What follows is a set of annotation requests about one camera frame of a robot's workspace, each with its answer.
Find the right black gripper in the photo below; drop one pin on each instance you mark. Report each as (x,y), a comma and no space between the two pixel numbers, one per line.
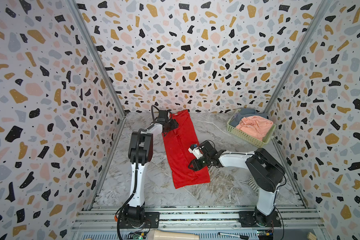
(198,162)

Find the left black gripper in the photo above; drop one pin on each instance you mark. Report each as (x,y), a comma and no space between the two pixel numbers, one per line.
(173,125)

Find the red t shirt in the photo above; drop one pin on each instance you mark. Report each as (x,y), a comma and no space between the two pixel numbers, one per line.
(177,143)

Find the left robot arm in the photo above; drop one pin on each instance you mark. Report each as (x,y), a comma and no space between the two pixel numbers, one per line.
(140,153)

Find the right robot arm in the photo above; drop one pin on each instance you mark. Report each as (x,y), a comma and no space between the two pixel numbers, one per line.
(266,171)

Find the pale green plastic basket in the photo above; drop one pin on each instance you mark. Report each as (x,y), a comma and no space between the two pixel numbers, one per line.
(253,141)

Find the pink t shirt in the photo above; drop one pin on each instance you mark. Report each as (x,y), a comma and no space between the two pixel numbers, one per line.
(255,126)

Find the grey-blue t shirt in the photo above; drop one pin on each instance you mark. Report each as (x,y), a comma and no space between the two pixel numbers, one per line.
(244,113)

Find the beige cylinder roll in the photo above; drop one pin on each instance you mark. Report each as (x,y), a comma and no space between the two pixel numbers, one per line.
(163,235)

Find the green circuit board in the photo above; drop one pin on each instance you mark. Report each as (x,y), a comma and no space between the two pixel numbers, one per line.
(137,235)

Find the small wooden block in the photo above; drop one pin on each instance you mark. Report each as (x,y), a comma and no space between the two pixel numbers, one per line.
(311,236)

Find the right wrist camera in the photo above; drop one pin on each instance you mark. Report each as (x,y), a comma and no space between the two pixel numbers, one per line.
(195,150)

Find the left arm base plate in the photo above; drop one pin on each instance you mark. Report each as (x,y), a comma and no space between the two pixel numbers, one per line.
(150,221)

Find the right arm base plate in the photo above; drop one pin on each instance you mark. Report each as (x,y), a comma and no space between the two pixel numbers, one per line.
(251,219)

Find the aluminium rail frame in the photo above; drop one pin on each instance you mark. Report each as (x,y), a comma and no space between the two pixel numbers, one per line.
(206,222)

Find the left aluminium corner post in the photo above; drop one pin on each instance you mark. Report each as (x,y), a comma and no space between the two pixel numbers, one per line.
(73,8)

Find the aluminium corner post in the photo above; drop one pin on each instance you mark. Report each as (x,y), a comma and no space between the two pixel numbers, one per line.
(319,14)
(73,8)

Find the right aluminium corner post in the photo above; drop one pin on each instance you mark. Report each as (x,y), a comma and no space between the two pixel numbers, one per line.
(319,14)

